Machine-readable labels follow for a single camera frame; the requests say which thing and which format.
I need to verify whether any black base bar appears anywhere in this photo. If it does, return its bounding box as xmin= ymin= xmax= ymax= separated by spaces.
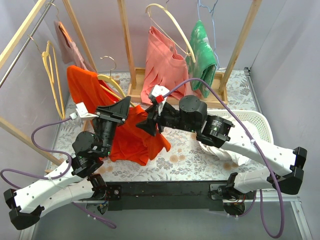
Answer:
xmin=77 ymin=180 xmax=248 ymax=212

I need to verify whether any green white hanging cloth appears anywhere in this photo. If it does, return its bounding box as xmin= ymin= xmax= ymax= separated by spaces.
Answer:
xmin=186 ymin=20 xmax=217 ymax=98

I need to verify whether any yellow plastic hanger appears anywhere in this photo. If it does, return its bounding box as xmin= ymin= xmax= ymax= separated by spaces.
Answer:
xmin=97 ymin=55 xmax=127 ymax=100

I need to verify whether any metal hanging rod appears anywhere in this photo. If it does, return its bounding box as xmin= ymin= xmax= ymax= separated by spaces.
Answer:
xmin=0 ymin=0 xmax=55 ymax=88

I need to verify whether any blue wire hanger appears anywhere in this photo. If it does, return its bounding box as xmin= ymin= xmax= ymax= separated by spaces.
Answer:
xmin=197 ymin=0 xmax=220 ymax=70

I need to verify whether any wooden side clothes rack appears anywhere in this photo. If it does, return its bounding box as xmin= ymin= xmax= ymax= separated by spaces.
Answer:
xmin=0 ymin=0 xmax=121 ymax=176

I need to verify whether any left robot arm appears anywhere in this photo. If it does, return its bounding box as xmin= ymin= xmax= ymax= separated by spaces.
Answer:
xmin=3 ymin=96 xmax=131 ymax=230

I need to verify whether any purple cable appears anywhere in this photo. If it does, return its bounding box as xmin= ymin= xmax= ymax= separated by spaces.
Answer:
xmin=0 ymin=117 xmax=118 ymax=229
xmin=164 ymin=77 xmax=285 ymax=239

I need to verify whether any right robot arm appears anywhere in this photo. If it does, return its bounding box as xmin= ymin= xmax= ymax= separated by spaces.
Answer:
xmin=136 ymin=95 xmax=307 ymax=199

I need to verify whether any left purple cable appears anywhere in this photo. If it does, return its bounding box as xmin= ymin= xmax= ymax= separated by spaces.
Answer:
xmin=0 ymin=117 xmax=118 ymax=229

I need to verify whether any orange t-shirt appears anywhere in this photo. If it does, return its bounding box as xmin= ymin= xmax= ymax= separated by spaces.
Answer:
xmin=66 ymin=65 xmax=171 ymax=166

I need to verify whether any dusty pink hanging garment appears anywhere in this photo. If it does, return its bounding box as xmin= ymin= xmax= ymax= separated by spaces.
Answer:
xmin=54 ymin=20 xmax=97 ymax=73

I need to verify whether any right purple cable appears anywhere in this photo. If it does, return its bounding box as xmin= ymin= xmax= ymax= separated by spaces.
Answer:
xmin=164 ymin=77 xmax=285 ymax=239

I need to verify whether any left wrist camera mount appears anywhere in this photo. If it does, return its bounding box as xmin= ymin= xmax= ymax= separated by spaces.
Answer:
xmin=69 ymin=102 xmax=99 ymax=121

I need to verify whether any salmon pink pleated garment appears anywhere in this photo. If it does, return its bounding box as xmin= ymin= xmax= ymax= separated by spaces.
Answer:
xmin=140 ymin=26 xmax=189 ymax=105

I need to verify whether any wooden rack with tray base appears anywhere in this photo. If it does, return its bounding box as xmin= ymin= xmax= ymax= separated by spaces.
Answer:
xmin=118 ymin=0 xmax=261 ymax=108

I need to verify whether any white plastic laundry basket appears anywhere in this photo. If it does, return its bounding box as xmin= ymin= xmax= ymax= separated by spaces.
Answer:
xmin=208 ymin=109 xmax=274 ymax=144

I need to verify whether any yellow hanger under pink garment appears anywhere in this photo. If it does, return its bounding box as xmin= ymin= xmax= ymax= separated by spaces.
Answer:
xmin=28 ymin=34 xmax=66 ymax=120

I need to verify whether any white cloth in basket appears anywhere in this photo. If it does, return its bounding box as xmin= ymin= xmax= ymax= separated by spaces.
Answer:
xmin=198 ymin=120 xmax=260 ymax=166

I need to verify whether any cream wooden hanger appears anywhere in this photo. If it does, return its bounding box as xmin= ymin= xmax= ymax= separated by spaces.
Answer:
xmin=144 ymin=3 xmax=196 ymax=63

